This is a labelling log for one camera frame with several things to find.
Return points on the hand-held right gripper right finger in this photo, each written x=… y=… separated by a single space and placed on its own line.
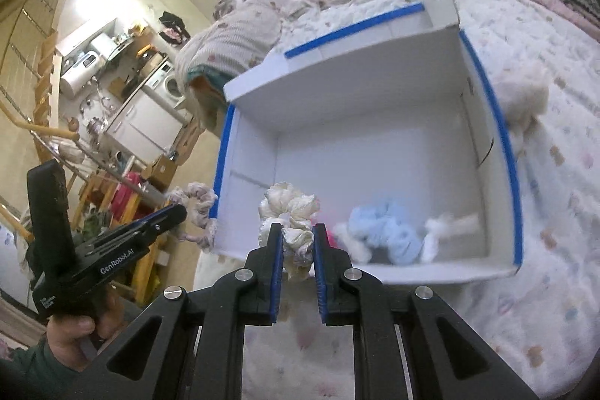
x=320 y=269

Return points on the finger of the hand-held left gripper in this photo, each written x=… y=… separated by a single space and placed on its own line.
x=157 y=233
x=159 y=217

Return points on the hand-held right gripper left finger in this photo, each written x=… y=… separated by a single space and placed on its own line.
x=277 y=273

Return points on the pink plush scrunchie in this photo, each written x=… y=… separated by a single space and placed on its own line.
x=333 y=237

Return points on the floral fabric scrunchie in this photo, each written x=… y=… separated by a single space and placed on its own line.
x=199 y=194

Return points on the cream satin scrunchie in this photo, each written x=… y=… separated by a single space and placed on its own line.
x=290 y=205

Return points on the light blue fluffy scrunchie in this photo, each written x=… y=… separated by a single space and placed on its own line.
x=384 y=226

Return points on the white fluffy scrunchie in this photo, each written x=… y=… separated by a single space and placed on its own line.
x=438 y=236

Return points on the blue and white cardboard box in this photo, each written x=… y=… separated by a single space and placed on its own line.
x=375 y=147

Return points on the person's left forearm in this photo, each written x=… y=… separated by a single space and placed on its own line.
x=33 y=374

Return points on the person's left hand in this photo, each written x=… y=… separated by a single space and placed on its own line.
x=70 y=334

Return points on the yellow wooden rack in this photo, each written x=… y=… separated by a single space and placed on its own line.
x=140 y=259

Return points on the red bag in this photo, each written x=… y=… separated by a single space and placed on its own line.
x=124 y=196

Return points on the brown cardboard box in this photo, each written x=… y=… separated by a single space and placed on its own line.
x=164 y=170

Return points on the white kitchen cabinet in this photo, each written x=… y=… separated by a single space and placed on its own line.
x=140 y=128

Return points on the white washing machine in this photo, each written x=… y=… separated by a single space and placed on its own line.
x=168 y=86

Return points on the white water heater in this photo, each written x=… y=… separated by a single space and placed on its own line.
x=70 y=81

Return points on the teal draped cloth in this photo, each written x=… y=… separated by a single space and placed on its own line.
x=201 y=75

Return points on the wooden staircase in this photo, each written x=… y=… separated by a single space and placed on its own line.
x=44 y=67

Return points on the white cylindrical appliance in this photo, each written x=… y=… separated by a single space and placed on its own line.
x=105 y=44

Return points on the hanging dark and pink clothes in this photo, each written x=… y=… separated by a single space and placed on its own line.
x=173 y=27

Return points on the patterned grey quilt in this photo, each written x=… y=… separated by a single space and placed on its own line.
x=243 y=30

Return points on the cream fluffy plush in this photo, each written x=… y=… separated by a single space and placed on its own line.
x=520 y=95

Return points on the white wall cabinets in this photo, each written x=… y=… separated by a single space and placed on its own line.
x=86 y=34

